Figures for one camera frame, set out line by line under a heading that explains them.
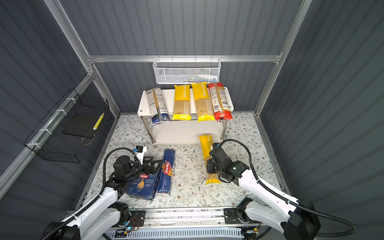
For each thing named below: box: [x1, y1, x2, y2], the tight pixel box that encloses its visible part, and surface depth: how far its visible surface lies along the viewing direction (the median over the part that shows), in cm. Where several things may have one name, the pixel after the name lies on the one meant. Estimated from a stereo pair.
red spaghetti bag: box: [208, 82, 233, 121], surface depth 75 cm
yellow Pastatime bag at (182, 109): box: [172, 84, 192, 121], surface depth 76 cm
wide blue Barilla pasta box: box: [126, 163, 161, 200], surface depth 79 cm
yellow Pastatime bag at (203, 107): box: [191, 82, 215, 123], surface depth 76 cm
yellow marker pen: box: [92, 112, 105, 131], surface depth 80 cm
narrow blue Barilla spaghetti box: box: [157, 149, 175, 194], surface depth 87 cm
